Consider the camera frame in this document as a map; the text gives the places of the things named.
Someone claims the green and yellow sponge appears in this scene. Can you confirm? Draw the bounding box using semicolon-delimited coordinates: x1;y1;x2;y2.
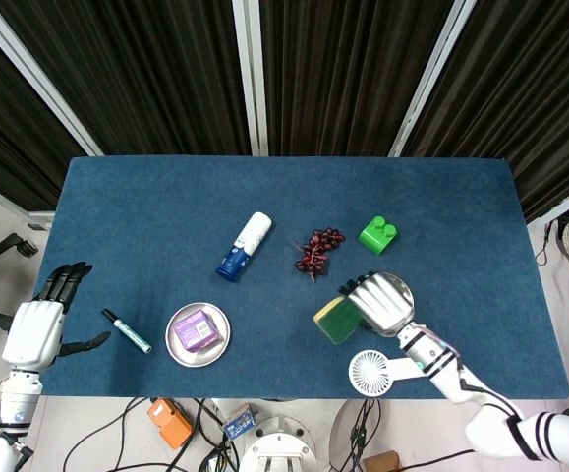
313;294;364;347

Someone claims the brown cardboard box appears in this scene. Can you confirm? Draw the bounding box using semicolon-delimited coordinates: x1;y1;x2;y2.
362;450;406;472

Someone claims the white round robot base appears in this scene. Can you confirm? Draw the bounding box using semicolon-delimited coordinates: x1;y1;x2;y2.
239;432;320;472

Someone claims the blue and white spray bottle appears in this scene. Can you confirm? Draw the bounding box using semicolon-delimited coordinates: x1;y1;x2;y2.
215;211;273;283

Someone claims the white handheld fan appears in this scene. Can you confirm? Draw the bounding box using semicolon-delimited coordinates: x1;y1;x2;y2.
348;349;430;396

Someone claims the white frame post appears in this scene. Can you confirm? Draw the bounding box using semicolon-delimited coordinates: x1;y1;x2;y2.
387;0;484;158
0;0;105;157
232;0;269;157

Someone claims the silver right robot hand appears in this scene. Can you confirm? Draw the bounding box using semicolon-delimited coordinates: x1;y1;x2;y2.
337;268;417;339

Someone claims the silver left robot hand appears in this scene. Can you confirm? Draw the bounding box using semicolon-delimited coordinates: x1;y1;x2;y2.
1;262;112;373

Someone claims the blue table cloth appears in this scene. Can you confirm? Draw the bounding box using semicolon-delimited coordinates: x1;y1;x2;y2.
8;155;569;400

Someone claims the dark pleated curtain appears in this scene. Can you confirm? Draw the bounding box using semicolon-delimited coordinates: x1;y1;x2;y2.
0;0;569;222

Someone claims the purple box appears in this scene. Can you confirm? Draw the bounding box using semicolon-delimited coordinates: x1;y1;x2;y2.
174;308;215;351

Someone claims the red grape bunch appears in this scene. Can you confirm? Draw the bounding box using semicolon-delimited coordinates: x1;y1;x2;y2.
291;226;347;285

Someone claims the green toy brick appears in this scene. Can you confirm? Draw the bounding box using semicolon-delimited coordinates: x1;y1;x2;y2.
358;214;402;258

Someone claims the orange plastic foot pedal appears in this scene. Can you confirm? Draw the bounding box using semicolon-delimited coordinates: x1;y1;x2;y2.
146;397;195;449

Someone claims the green and white marker pen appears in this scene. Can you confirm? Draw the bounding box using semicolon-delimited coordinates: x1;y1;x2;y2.
101;308;153;354

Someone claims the small blue carton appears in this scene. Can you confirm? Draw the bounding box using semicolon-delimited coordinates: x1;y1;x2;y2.
223;402;258;441

